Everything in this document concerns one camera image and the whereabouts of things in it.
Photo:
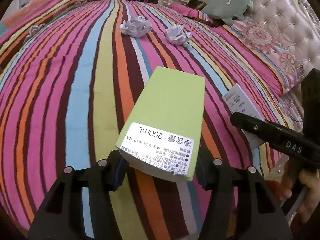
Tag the folded orange striped quilt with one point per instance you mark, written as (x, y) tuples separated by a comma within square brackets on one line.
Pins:
[(16, 27)]

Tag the white paper ball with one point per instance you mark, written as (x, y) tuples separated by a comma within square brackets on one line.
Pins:
[(136, 27)]

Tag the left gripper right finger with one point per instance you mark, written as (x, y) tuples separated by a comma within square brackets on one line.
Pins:
[(259, 215)]

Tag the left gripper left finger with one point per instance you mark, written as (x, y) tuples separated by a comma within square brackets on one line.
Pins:
[(61, 214)]

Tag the striped colourful bed cover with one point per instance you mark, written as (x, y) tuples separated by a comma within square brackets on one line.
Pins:
[(68, 90)]

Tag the floral patterned pillow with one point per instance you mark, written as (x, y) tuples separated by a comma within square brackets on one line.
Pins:
[(268, 57)]

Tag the white nightstand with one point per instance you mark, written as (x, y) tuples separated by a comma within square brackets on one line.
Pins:
[(169, 2)]

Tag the green plush toy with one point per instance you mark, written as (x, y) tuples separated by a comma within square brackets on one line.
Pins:
[(226, 10)]

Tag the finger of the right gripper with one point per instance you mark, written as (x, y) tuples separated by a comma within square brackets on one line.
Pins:
[(280, 138)]

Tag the small striped pillow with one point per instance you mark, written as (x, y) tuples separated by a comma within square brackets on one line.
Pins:
[(196, 15)]

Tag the tufted beige headboard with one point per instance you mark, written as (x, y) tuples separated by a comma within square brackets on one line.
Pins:
[(294, 23)]

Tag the person's right hand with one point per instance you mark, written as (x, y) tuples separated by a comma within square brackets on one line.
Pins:
[(299, 191)]

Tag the green cardboard box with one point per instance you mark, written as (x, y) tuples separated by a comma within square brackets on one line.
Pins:
[(161, 136)]

